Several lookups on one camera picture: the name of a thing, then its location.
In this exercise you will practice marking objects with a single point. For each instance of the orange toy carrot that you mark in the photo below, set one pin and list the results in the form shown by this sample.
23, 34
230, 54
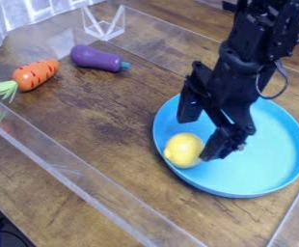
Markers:
29, 77

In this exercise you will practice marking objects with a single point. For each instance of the yellow toy lemon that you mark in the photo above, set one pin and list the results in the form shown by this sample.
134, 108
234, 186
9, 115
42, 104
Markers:
183, 150

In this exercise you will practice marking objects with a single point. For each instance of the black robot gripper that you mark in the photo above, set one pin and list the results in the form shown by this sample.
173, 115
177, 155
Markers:
223, 91

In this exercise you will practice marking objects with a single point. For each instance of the clear acrylic barrier wall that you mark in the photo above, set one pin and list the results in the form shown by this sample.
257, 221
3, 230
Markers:
95, 127

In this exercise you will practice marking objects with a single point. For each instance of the grey white checkered curtain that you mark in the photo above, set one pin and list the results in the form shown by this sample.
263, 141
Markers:
23, 12

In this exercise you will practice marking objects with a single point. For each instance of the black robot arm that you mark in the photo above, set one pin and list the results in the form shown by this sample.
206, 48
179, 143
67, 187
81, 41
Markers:
265, 33

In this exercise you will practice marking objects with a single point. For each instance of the blue round plastic tray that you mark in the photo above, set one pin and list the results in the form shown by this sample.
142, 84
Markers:
265, 167

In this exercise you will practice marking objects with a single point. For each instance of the clear acrylic triangular bracket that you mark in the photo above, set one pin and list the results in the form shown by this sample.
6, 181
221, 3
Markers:
101, 29

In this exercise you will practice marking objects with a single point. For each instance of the purple toy eggplant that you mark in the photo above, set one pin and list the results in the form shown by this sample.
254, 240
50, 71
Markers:
89, 57

